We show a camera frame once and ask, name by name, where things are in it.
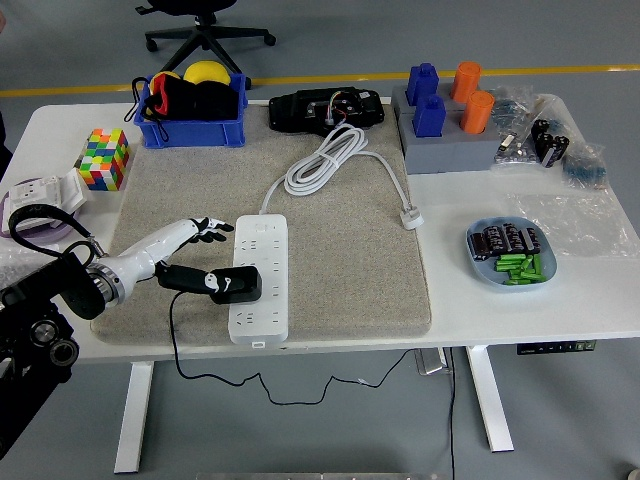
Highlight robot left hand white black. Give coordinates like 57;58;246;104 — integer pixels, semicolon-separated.
115;215;237;299

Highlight thin black adapter cord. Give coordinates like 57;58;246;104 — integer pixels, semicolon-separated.
168;292;416;406

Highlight black power adapter plug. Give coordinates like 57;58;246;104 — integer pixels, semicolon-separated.
209;266;264;305

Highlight white power strip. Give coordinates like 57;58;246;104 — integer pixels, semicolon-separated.
227;213;291;347

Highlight white three-pin plug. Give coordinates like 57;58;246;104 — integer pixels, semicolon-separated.
398;199;426;231

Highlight purple round plate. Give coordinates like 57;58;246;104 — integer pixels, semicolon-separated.
0;189;76;247

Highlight colourful puzzle cube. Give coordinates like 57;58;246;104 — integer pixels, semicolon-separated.
78;128;132;193

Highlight clear bubble wrap bag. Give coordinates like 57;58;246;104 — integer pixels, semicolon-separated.
0;239;42;292

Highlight blue plastic bin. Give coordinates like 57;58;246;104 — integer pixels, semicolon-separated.
135;73;250;150

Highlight white table leg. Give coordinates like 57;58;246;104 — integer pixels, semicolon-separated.
465;344;515;454
113;362;155;475

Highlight black pouch red lining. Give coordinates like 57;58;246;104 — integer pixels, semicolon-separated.
142;79;240;122

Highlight small yellow ball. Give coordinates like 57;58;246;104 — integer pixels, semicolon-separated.
149;71;182;94

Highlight large yellow ball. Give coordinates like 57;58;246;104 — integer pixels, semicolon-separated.
182;60;231;86

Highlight grey-brown mat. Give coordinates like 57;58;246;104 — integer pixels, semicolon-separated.
89;99;434;346

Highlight black electronic device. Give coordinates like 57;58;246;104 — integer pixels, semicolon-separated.
268;87;386;135

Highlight black office chair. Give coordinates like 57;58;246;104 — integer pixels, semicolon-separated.
134;0;277;76

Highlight blue block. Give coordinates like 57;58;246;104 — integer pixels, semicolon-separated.
412;93;447;139
405;62;440;107

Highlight grey block base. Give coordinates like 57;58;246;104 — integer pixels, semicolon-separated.
391;83;503;175

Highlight orange cylinder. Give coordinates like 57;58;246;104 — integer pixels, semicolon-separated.
459;89;496;134
449;60;483;104

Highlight clear bag small parts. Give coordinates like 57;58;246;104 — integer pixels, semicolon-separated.
492;127;540;166

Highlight clear bag blue resistors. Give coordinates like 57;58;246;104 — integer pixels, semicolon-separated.
560;142;609;190
492;84;535;129

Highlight light blue tray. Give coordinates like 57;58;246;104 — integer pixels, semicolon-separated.
465;215;559;292

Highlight black desk control panel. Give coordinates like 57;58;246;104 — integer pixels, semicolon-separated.
516;339;597;356

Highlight clear bag black capacitors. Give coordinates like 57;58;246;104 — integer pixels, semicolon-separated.
527;94;572;170

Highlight empty clear plastic bag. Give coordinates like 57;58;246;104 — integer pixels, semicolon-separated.
504;192;639;259

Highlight black pouch drawstring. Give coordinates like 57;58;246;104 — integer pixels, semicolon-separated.
123;76;169;146

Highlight white power strip cable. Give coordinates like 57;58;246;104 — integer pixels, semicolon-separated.
258;124;416;219

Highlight metal bracket under table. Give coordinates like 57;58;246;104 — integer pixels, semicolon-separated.
414;348;454;375

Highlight black hanging cable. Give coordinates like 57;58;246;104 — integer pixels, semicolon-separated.
447;347;457;480

